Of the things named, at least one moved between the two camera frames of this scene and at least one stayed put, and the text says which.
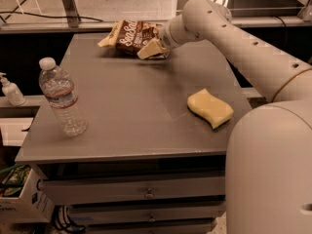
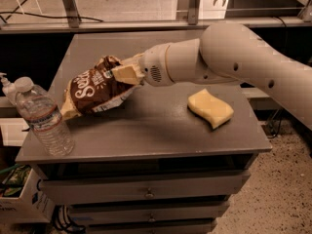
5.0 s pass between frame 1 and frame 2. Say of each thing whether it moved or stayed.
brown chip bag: moved
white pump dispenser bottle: stayed
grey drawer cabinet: stayed
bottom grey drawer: stayed
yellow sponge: stayed
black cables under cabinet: stayed
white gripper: moved
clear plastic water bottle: moved
